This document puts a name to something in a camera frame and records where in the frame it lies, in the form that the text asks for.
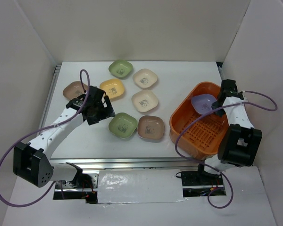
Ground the cream plate at back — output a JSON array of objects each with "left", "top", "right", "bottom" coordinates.
[{"left": 133, "top": 68, "right": 158, "bottom": 89}]

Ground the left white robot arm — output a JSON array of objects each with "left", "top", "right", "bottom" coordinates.
[{"left": 13, "top": 86, "right": 115, "bottom": 188}]

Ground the green plate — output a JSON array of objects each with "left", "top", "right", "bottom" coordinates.
[
  {"left": 108, "top": 60, "right": 133, "bottom": 79},
  {"left": 108, "top": 113, "right": 138, "bottom": 139}
]

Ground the purple square plate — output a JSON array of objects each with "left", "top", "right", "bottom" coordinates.
[{"left": 191, "top": 94, "right": 216, "bottom": 115}]

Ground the white foil cover panel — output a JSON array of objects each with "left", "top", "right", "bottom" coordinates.
[{"left": 97, "top": 169, "right": 184, "bottom": 204}]

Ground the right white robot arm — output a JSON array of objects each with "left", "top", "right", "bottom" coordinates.
[{"left": 196, "top": 79, "right": 262, "bottom": 185}]

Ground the cream plate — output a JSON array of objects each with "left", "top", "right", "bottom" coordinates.
[
  {"left": 133, "top": 68, "right": 158, "bottom": 89},
  {"left": 131, "top": 89, "right": 158, "bottom": 113}
]

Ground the yellow square plate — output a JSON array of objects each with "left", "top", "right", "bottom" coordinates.
[{"left": 100, "top": 79, "right": 125, "bottom": 101}]

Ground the cream plate in middle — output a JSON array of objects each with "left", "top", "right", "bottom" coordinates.
[{"left": 131, "top": 89, "right": 158, "bottom": 113}]

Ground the brown plate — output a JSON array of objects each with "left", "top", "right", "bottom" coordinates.
[
  {"left": 63, "top": 81, "right": 88, "bottom": 101},
  {"left": 137, "top": 115, "right": 165, "bottom": 141}
]

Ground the aluminium frame rail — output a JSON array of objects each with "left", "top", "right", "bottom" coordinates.
[{"left": 42, "top": 61, "right": 221, "bottom": 169}]

